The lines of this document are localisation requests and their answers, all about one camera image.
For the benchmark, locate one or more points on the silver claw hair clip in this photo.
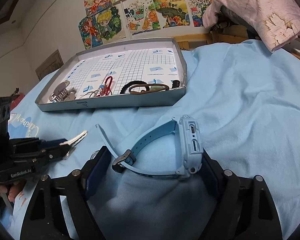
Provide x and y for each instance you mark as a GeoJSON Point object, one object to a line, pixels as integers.
{"type": "Point", "coordinates": [62, 87]}

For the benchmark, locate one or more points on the grey cardboard tray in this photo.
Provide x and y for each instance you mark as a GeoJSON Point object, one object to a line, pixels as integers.
{"type": "Point", "coordinates": [130, 102]}

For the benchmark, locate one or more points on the light blue smartwatch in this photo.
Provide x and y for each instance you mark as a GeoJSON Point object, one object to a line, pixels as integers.
{"type": "Point", "coordinates": [188, 150]}

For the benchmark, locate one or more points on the red checked cloth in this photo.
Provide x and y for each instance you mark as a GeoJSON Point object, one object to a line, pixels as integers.
{"type": "Point", "coordinates": [17, 100]}

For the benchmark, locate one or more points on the grey wall hatch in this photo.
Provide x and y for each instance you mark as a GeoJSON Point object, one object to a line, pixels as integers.
{"type": "Point", "coordinates": [50, 66]}

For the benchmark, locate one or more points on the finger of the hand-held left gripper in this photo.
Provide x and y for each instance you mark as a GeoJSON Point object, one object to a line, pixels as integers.
{"type": "Point", "coordinates": [52, 143]}
{"type": "Point", "coordinates": [52, 153]}

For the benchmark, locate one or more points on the light blue printed bedsheet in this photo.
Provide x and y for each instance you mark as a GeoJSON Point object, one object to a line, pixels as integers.
{"type": "Point", "coordinates": [240, 105]}

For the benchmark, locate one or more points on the pink floral cloth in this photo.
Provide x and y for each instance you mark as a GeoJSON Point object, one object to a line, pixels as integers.
{"type": "Point", "coordinates": [255, 2]}

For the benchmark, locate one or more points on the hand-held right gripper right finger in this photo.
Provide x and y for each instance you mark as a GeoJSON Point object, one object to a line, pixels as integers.
{"type": "Point", "coordinates": [215, 177]}

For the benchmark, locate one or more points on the thin silver rings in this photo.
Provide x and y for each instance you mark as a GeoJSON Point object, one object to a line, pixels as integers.
{"type": "Point", "coordinates": [90, 93]}

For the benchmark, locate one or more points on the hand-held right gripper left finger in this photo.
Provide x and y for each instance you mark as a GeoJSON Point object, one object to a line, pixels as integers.
{"type": "Point", "coordinates": [95, 177]}

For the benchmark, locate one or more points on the person's left hand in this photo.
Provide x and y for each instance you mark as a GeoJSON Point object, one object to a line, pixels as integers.
{"type": "Point", "coordinates": [15, 190]}

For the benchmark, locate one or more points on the group of wall drawings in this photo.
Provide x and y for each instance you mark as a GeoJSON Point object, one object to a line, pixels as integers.
{"type": "Point", "coordinates": [145, 10]}

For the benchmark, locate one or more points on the wooden headboard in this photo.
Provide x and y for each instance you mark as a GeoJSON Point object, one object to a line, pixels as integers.
{"type": "Point", "coordinates": [197, 40]}

